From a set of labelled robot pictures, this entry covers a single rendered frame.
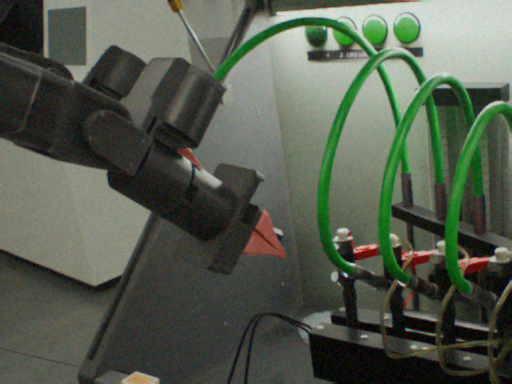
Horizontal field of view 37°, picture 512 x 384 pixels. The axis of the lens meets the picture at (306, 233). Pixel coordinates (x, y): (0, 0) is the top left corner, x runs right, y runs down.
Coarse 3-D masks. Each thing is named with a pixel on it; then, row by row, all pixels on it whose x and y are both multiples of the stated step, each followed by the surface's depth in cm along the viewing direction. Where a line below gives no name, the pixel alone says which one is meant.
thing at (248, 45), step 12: (276, 24) 104; (288, 24) 105; (300, 24) 106; (312, 24) 107; (324, 24) 108; (336, 24) 109; (252, 36) 103; (264, 36) 103; (348, 36) 112; (360, 36) 112; (240, 48) 102; (252, 48) 103; (372, 48) 114; (228, 60) 102; (216, 72) 101; (384, 72) 116; (384, 84) 117; (396, 96) 118; (396, 108) 119; (396, 120) 120; (408, 168) 123
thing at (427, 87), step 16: (432, 80) 92; (448, 80) 95; (416, 96) 90; (464, 96) 100; (416, 112) 89; (464, 112) 102; (400, 128) 87; (400, 144) 87; (480, 160) 106; (384, 176) 86; (480, 176) 107; (384, 192) 86; (480, 192) 108; (384, 208) 86; (480, 208) 108; (384, 224) 86; (480, 224) 109; (384, 240) 87; (384, 256) 88; (400, 272) 90; (416, 288) 94; (432, 288) 97
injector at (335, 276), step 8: (336, 240) 109; (352, 240) 110; (344, 248) 109; (352, 248) 110; (344, 256) 110; (352, 256) 110; (336, 272) 109; (336, 280) 109; (344, 280) 110; (352, 280) 111; (344, 288) 112; (352, 288) 112; (344, 296) 113; (352, 296) 112; (344, 304) 114; (352, 304) 113; (352, 312) 113; (352, 320) 114
